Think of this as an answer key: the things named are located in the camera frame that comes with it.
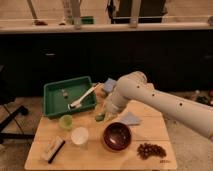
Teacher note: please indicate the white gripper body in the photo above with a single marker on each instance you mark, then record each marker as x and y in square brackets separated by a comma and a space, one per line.
[110, 110]

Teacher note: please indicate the dark red bowl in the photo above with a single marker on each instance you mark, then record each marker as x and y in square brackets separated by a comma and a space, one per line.
[116, 137]

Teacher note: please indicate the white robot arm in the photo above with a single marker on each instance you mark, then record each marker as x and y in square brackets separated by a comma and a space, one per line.
[134, 86]

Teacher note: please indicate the white paper cup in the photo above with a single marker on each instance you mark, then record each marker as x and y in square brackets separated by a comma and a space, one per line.
[79, 136]

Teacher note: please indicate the green plastic tray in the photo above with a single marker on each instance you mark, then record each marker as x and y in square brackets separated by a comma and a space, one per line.
[55, 105]

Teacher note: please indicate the black office chair base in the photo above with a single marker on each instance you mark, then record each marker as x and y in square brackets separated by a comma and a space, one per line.
[6, 97]

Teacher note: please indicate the blue sponge block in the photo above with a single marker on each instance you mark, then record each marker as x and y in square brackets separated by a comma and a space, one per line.
[108, 86]

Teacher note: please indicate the blue folded cloth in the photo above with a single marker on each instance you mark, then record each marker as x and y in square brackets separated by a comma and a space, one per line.
[130, 119]

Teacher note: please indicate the green pepper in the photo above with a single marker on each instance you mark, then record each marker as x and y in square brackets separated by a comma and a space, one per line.
[99, 118]

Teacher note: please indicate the bunch of dark grapes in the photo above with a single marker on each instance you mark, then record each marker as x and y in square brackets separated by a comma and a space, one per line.
[146, 150]

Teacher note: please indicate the green plastic cup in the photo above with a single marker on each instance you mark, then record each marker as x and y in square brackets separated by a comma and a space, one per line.
[65, 122]

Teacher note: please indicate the small object in tray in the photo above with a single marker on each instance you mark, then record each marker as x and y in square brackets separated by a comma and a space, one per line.
[65, 93]

